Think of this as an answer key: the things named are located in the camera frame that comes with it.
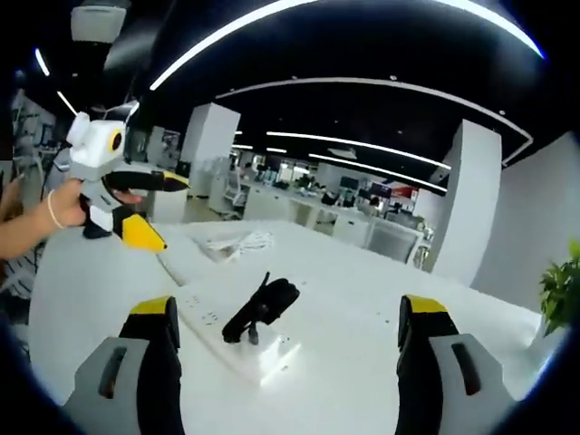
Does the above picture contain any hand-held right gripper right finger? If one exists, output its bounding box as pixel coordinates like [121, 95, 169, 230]
[396, 294, 530, 435]

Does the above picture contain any white power strip cable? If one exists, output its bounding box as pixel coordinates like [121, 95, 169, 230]
[155, 229, 276, 287]

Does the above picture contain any white power strip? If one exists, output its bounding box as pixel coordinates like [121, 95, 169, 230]
[174, 283, 304, 387]

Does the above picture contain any black charger cable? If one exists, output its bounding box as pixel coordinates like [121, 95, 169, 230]
[221, 271, 301, 345]

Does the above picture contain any white office chair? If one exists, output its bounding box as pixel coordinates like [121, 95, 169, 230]
[220, 173, 251, 219]

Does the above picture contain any row of white office desks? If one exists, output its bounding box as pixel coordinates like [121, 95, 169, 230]
[246, 180, 430, 266]

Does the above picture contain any thin white bracelet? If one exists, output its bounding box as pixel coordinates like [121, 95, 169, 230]
[46, 188, 67, 229]

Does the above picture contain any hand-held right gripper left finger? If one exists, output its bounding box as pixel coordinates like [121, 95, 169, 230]
[63, 295, 185, 435]

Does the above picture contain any person's left hand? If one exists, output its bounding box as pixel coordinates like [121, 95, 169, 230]
[47, 179, 142, 230]

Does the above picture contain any long curved ceiling light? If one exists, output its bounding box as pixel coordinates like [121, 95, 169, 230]
[149, 0, 547, 91]

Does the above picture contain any white desk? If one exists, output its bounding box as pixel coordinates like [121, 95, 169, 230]
[26, 219, 545, 435]

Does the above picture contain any white ceiling unit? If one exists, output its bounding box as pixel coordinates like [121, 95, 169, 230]
[70, 0, 129, 45]

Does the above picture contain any green potted plant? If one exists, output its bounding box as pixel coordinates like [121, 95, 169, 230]
[537, 239, 580, 337]

